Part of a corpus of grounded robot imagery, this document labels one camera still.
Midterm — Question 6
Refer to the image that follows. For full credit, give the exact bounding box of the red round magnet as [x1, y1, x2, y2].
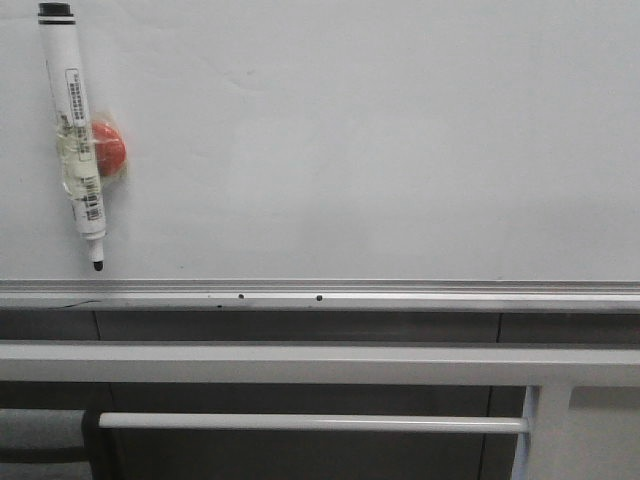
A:
[92, 121, 127, 177]

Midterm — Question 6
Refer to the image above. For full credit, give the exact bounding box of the white whiteboard marker pen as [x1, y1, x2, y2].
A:
[37, 2, 106, 272]

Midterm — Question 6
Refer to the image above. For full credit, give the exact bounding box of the white whiteboard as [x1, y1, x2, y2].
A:
[1, 1, 639, 311]

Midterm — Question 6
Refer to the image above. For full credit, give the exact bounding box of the white stand crossbar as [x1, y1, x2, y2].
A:
[1, 342, 639, 387]

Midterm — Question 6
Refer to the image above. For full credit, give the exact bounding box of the white horizontal rod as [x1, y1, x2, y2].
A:
[99, 412, 529, 434]

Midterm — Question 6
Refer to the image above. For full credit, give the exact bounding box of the grey foam padded bar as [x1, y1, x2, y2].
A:
[1, 409, 87, 464]

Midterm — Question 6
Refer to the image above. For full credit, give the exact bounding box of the white stand upright post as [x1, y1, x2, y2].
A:
[511, 385, 572, 479]

